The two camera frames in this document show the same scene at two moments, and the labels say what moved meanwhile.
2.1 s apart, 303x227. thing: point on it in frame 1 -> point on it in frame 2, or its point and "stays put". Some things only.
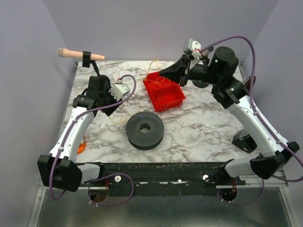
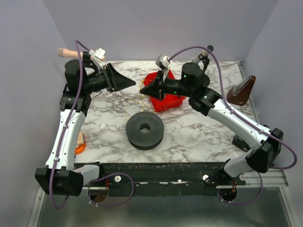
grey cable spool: [145, 141] stays put
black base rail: [168, 179] stays put
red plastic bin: [164, 93] stays put
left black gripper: [95, 80] -> [110, 78]
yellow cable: [124, 117] -> [138, 98]
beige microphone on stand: [65, 53] stays put
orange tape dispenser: [81, 148] stays put
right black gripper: [186, 71] -> [161, 86]
